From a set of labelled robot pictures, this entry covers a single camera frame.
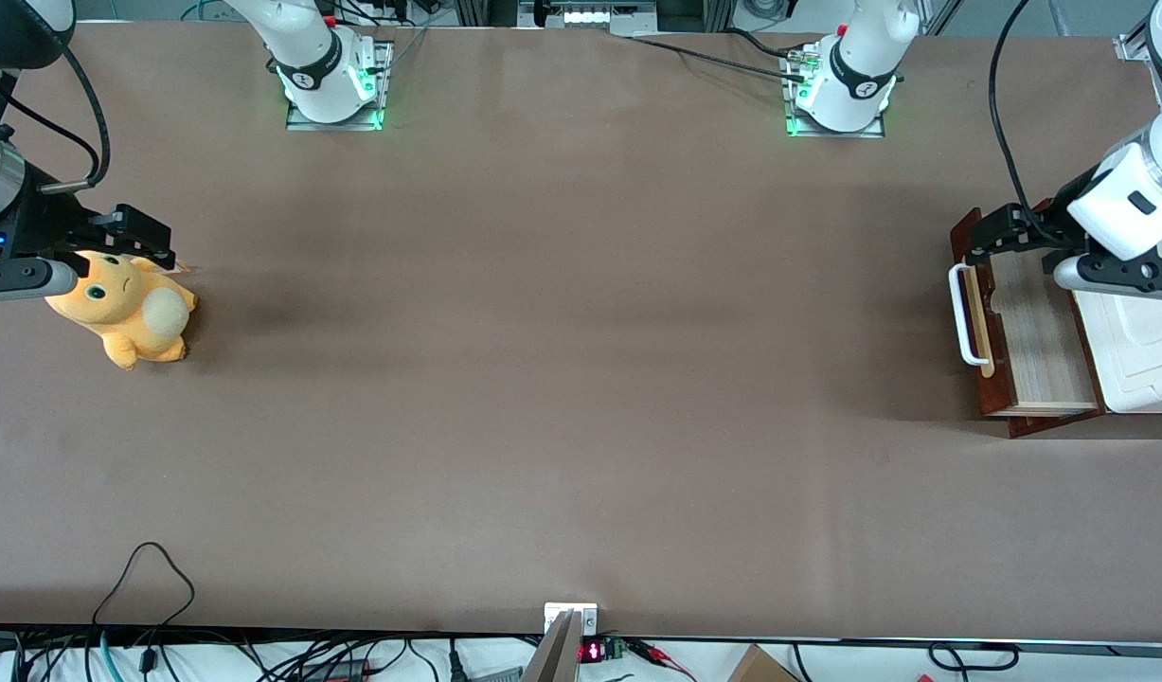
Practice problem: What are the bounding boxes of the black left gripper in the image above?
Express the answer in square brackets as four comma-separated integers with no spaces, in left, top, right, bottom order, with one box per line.
[962,163,1107,266]

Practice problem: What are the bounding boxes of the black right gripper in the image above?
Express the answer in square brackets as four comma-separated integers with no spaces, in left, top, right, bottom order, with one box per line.
[0,159,178,273]

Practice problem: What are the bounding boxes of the light wood handle plate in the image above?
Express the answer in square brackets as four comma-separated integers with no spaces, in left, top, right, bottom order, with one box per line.
[964,265,998,380]

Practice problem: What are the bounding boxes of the white drawer handle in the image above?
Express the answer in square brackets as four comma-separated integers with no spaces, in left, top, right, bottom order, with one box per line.
[948,262,993,368]

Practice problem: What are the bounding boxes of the dark wooden drawer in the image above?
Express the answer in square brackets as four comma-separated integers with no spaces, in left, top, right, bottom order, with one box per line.
[948,206,1104,420]

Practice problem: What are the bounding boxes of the yellow plush toy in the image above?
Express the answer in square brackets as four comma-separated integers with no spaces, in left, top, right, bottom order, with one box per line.
[45,249,199,371]

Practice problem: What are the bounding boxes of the white cabinet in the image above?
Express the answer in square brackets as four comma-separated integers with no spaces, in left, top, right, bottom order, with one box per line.
[1073,289,1162,418]

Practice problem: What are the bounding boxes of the brown cardboard box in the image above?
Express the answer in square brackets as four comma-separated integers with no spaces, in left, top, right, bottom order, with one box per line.
[727,644,799,682]

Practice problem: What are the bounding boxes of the aluminium profile bar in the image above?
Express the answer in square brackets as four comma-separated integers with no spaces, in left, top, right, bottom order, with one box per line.
[522,611,581,682]

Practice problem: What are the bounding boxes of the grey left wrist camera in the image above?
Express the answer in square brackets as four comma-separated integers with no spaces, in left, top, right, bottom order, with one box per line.
[1052,254,1162,302]

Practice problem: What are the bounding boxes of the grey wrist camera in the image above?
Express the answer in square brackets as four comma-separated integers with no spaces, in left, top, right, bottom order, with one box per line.
[1052,254,1162,302]
[0,258,78,304]

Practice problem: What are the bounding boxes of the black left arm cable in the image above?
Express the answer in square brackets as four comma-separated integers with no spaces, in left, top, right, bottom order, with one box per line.
[989,0,1074,245]

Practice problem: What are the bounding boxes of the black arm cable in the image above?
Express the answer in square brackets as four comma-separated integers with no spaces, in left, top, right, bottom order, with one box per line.
[989,0,1074,245]
[0,47,111,195]

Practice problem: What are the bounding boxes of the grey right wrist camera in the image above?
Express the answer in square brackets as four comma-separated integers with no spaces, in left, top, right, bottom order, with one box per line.
[0,258,78,304]

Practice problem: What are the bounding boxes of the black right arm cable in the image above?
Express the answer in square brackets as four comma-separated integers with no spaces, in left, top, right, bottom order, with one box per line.
[0,47,111,195]

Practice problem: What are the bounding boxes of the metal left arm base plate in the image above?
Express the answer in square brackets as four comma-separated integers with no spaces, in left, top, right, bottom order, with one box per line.
[787,43,886,140]

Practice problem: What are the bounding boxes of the aluminium frame profile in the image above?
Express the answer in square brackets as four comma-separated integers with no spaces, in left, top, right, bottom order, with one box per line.
[1116,0,1162,63]

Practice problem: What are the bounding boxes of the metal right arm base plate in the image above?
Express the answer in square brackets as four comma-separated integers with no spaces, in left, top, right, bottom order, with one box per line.
[285,40,394,132]

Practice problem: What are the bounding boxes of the black looped cable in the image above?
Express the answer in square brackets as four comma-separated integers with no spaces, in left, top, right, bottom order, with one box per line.
[93,542,196,628]

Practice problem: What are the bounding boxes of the black straight table cable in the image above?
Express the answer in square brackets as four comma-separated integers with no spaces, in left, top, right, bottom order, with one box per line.
[628,36,809,81]

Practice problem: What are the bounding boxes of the black flat-looped cable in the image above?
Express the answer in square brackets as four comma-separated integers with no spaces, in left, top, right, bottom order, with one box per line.
[929,642,1020,672]

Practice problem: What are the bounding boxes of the red clip wires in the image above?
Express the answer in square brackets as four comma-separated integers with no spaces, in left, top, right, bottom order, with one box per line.
[628,639,695,681]

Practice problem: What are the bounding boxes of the white metal bracket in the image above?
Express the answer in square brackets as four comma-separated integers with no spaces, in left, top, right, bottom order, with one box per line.
[545,603,599,636]

